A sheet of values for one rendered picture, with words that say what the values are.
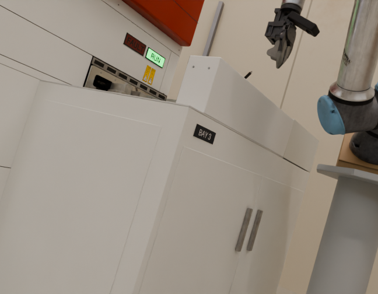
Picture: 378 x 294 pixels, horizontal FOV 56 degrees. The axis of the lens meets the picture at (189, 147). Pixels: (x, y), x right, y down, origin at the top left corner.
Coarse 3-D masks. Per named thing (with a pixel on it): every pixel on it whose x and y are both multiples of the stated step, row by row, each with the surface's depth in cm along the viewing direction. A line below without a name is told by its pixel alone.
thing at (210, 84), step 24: (192, 72) 87; (216, 72) 84; (192, 96) 86; (216, 96) 86; (240, 96) 95; (264, 96) 106; (240, 120) 97; (264, 120) 109; (288, 120) 124; (264, 144) 113
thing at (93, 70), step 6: (90, 66) 129; (90, 72) 128; (96, 72) 130; (102, 72) 132; (90, 78) 129; (108, 78) 135; (114, 78) 137; (84, 84) 129; (90, 84) 129; (126, 84) 143; (138, 90) 149; (150, 96) 155
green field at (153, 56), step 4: (148, 52) 150; (152, 52) 152; (148, 56) 150; (152, 56) 152; (156, 56) 154; (160, 56) 156; (152, 60) 153; (156, 60) 155; (160, 60) 156; (160, 64) 157
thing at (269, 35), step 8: (280, 8) 122; (288, 8) 119; (296, 8) 118; (280, 16) 121; (272, 24) 120; (280, 24) 118; (288, 24) 116; (272, 32) 120; (280, 32) 118; (288, 32) 117; (272, 40) 123; (288, 40) 119
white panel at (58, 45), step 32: (0, 0) 101; (32, 0) 108; (64, 0) 116; (96, 0) 125; (0, 32) 103; (32, 32) 110; (64, 32) 118; (96, 32) 128; (128, 32) 140; (160, 32) 153; (32, 64) 112; (64, 64) 121; (128, 64) 143
